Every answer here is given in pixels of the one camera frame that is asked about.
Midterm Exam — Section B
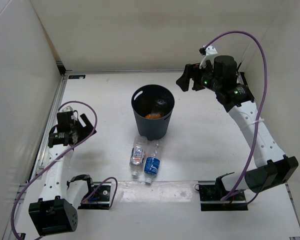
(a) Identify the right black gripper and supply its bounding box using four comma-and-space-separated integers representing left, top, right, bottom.
176, 60, 222, 93

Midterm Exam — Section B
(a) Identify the clear unlabelled plastic bottle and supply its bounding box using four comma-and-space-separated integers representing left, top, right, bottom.
151, 98, 168, 117

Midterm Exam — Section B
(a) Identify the orange juice bottle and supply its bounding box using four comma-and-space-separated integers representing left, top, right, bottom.
145, 112, 162, 120

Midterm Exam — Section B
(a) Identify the clear bottle white orange label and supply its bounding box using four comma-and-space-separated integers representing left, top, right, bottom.
129, 136, 148, 179

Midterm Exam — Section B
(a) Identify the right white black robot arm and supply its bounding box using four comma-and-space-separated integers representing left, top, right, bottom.
176, 55, 299, 201

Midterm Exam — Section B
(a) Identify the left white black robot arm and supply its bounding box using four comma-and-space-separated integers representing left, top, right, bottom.
28, 106, 96, 237

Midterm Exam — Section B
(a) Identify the dark grey plastic bin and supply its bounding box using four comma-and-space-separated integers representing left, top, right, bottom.
131, 84, 175, 141

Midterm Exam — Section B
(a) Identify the left blue corner sticker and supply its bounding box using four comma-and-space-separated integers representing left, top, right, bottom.
68, 75, 86, 80

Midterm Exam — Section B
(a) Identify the clear bottle blue label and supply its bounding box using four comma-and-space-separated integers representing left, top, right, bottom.
144, 140, 164, 186

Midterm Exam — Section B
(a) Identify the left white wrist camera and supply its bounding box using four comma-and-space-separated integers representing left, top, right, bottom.
59, 105, 73, 113

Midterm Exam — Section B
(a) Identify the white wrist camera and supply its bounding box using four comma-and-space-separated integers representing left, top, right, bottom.
59, 105, 73, 113
199, 45, 218, 69

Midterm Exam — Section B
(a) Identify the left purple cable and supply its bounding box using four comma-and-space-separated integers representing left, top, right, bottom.
10, 100, 118, 240

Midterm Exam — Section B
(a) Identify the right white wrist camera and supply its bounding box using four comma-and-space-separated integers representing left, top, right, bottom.
199, 45, 218, 69

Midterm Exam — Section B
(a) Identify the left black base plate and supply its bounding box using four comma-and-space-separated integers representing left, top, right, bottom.
78, 182, 113, 210

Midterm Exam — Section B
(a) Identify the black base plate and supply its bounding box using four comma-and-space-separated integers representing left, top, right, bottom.
78, 182, 113, 210
194, 182, 248, 212

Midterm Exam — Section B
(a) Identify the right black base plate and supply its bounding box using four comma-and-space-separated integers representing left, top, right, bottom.
194, 182, 248, 212

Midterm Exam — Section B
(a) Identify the left aluminium frame rail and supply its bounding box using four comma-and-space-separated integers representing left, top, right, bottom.
0, 59, 62, 239

